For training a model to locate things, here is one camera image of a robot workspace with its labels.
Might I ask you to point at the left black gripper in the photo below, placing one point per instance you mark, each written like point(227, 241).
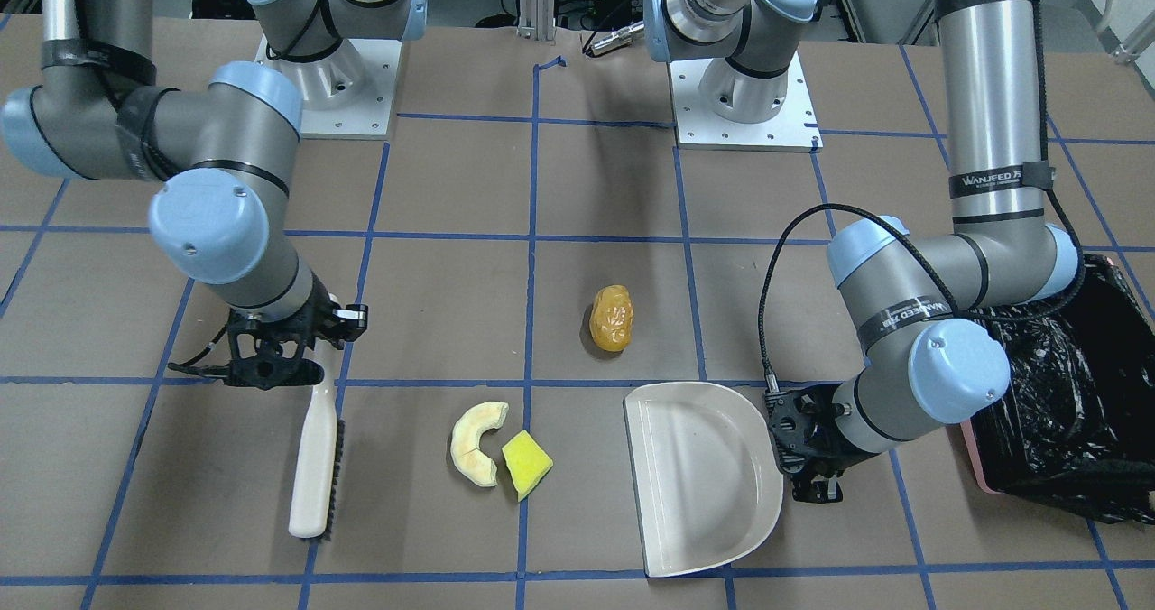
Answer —
point(823, 452)

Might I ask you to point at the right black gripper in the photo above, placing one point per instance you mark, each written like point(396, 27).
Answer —
point(318, 318)

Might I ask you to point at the white plastic dustpan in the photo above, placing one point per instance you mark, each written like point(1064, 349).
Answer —
point(705, 476)

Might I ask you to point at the white hand brush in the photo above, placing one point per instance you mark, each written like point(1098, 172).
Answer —
point(314, 478)

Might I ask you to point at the pale melon rind slice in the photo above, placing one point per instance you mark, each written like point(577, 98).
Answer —
point(464, 446)

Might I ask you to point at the orange trash ball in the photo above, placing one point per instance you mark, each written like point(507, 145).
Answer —
point(610, 323)

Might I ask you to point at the yellow sponge wedge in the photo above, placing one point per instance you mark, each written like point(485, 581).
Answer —
point(527, 463)

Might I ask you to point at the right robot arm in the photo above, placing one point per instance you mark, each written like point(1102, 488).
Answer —
point(223, 156)

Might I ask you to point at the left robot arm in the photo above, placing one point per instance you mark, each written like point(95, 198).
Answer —
point(913, 301)

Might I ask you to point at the bin with black bag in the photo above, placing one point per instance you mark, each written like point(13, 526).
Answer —
point(1075, 429)

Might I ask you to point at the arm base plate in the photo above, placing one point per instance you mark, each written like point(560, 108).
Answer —
point(349, 95)
point(717, 108)

